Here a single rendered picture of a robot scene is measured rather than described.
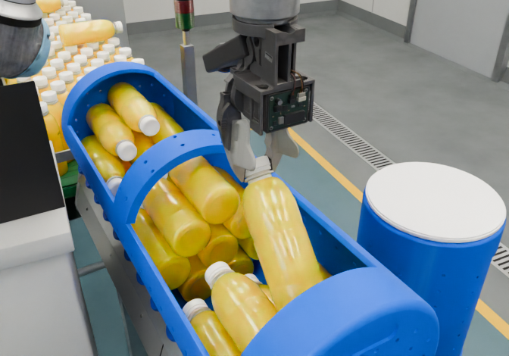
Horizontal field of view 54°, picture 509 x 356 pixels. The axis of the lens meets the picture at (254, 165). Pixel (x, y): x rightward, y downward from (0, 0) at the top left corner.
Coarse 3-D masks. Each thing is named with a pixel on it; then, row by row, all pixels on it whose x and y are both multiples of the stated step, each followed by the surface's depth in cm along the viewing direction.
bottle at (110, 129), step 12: (96, 108) 114; (108, 108) 114; (96, 120) 110; (108, 120) 108; (120, 120) 109; (96, 132) 109; (108, 132) 105; (120, 132) 105; (132, 132) 108; (108, 144) 104
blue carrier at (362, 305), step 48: (96, 96) 115; (144, 96) 122; (192, 144) 81; (96, 192) 94; (144, 192) 79; (336, 240) 76; (336, 288) 54; (384, 288) 55; (192, 336) 61; (288, 336) 51; (336, 336) 49; (384, 336) 55; (432, 336) 61
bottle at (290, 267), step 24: (264, 192) 62; (288, 192) 63; (264, 216) 61; (288, 216) 62; (264, 240) 62; (288, 240) 61; (264, 264) 62; (288, 264) 61; (312, 264) 62; (288, 288) 61
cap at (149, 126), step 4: (144, 120) 102; (148, 120) 102; (152, 120) 103; (156, 120) 103; (140, 124) 103; (144, 124) 102; (148, 124) 103; (152, 124) 103; (156, 124) 103; (140, 128) 103; (144, 128) 102; (148, 128) 103; (152, 128) 103; (156, 128) 104; (144, 132) 103; (148, 132) 103; (152, 132) 104; (156, 132) 104
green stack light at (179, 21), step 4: (192, 12) 161; (176, 16) 161; (180, 16) 160; (184, 16) 160; (188, 16) 160; (192, 16) 162; (176, 20) 162; (180, 20) 161; (184, 20) 161; (188, 20) 161; (192, 20) 162; (176, 24) 163; (180, 24) 162; (184, 24) 161; (188, 24) 162; (192, 24) 163; (180, 28) 162; (184, 28) 162; (188, 28) 162
